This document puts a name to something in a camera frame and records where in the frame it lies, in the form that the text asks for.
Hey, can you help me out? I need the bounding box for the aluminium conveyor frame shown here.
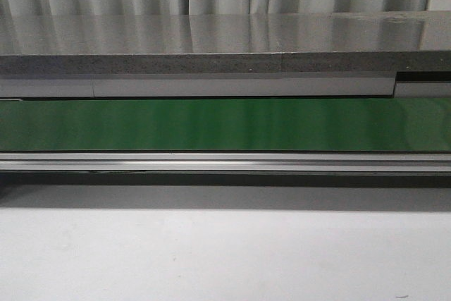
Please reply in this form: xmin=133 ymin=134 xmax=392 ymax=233
xmin=1 ymin=150 xmax=450 ymax=176

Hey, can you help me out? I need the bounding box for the green conveyor belt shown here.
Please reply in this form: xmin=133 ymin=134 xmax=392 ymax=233
xmin=1 ymin=98 xmax=450 ymax=152

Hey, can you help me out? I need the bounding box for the grey stone counter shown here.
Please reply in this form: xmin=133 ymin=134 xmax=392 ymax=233
xmin=1 ymin=11 xmax=450 ymax=99

